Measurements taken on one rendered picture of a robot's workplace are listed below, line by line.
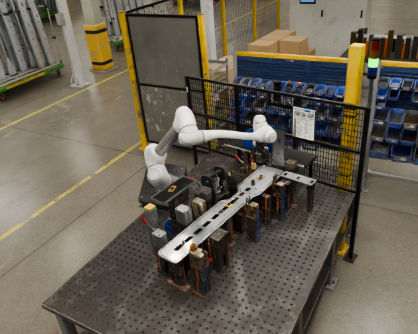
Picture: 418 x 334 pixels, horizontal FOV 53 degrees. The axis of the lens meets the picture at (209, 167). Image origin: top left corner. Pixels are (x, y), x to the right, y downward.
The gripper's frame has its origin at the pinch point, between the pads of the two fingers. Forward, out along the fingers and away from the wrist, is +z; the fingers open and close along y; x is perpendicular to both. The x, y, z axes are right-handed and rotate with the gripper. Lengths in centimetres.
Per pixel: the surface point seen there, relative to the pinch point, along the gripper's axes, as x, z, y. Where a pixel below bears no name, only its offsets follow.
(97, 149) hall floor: 77, 113, -351
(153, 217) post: -97, 6, -30
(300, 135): 55, -2, 7
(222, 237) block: -83, 12, 21
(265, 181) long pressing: -3.2, 15.0, 5.5
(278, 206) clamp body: -7.7, 32.1, 21.1
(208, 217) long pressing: -67, 14, -4
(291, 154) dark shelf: 43.1, 12.4, 4.9
